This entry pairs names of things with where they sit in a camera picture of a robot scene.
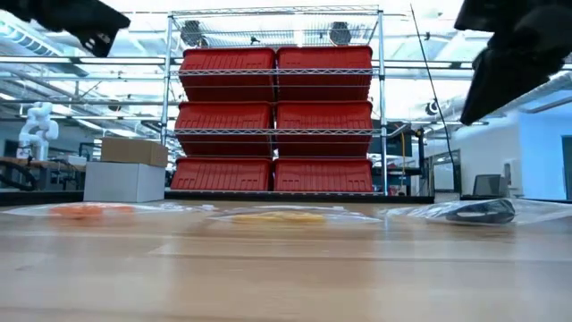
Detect long ceiling light bar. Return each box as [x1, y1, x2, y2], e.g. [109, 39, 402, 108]
[0, 54, 479, 72]

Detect dark wall monitor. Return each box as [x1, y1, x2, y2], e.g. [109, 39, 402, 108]
[370, 131, 415, 157]

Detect yellow cable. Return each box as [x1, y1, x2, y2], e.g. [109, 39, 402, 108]
[399, 129, 408, 184]

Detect brown cardboard box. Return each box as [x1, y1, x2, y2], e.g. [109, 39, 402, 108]
[99, 137, 170, 168]

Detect clear plastic zip bag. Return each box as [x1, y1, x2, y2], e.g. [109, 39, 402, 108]
[0, 200, 216, 221]
[379, 198, 572, 227]
[207, 204, 383, 225]

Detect dark grey monitor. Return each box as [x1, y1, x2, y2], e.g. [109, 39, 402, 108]
[472, 174, 509, 198]

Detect black hanging cable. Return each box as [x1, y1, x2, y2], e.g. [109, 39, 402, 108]
[409, 3, 459, 193]

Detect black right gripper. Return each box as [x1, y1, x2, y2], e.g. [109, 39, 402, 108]
[453, 0, 572, 127]

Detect round dark ceiling fixture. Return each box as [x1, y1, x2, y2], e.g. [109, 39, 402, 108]
[181, 20, 206, 48]
[329, 21, 353, 46]

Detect chrome wire shelf rack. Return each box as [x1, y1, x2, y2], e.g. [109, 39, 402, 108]
[160, 4, 390, 198]

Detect wooden workbench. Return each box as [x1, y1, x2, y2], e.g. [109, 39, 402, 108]
[0, 156, 86, 191]

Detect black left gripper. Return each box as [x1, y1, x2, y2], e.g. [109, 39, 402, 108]
[0, 0, 131, 58]

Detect yellow rubber band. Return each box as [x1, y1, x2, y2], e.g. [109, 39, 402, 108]
[231, 211, 288, 225]
[276, 211, 328, 225]

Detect black stand pole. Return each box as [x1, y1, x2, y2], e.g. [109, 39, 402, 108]
[415, 127, 428, 194]

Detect red storage bin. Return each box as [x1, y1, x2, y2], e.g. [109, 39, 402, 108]
[180, 47, 276, 103]
[170, 157, 273, 192]
[275, 45, 374, 102]
[273, 157, 374, 193]
[174, 101, 274, 157]
[274, 100, 374, 157]

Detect white cardboard box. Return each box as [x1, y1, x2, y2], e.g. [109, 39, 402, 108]
[83, 160, 166, 203]

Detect silver flexible duct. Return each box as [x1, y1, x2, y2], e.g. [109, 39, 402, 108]
[491, 71, 572, 118]

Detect white board panel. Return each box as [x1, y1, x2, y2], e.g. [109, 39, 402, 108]
[431, 150, 458, 193]

